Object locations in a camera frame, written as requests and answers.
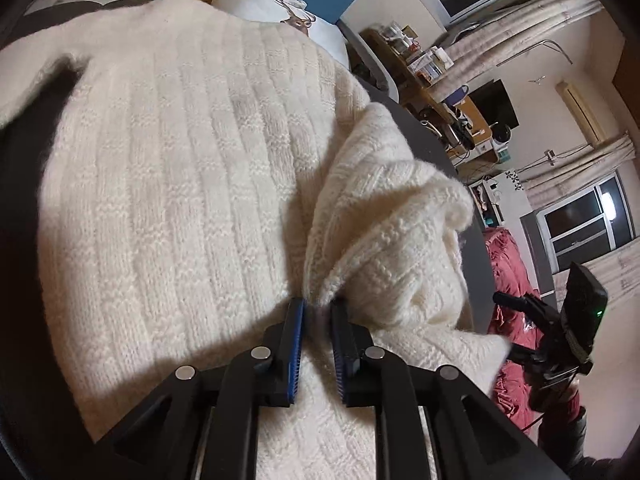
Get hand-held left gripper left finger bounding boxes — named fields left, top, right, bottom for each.
left=95, top=297, right=306, bottom=480

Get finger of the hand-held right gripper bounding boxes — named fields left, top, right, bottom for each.
left=506, top=345, right=542, bottom=366
left=492, top=291, right=555, bottom=328

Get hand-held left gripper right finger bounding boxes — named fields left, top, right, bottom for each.
left=330, top=300, right=571, bottom=480

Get white knit sweater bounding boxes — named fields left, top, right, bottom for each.
left=0, top=0, right=514, bottom=480

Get person's right forearm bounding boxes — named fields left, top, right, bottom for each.
left=537, top=400, right=632, bottom=480

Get red blanket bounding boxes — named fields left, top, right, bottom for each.
left=481, top=226, right=585, bottom=437

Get small window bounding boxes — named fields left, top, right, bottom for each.
left=536, top=171, right=640, bottom=267

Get white cabinet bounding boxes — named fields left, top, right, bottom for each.
left=469, top=169, right=532, bottom=229

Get light curtain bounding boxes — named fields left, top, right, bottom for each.
left=516, top=132, right=640, bottom=212

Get black monitor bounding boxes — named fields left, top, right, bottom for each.
left=467, top=79, right=520, bottom=132

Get wooden desk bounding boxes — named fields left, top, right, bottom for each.
left=359, top=27, right=502, bottom=162

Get row of books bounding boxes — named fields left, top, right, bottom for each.
left=406, top=46, right=454, bottom=84

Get curved metal rod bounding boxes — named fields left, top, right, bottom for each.
left=496, top=38, right=574, bottom=67

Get beige patterned curtain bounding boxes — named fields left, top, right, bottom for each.
left=439, top=0, right=607, bottom=107

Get deer print pillow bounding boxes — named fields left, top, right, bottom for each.
left=210, top=0, right=352, bottom=67

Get wall air conditioner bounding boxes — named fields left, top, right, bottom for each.
left=555, top=80, right=609, bottom=144

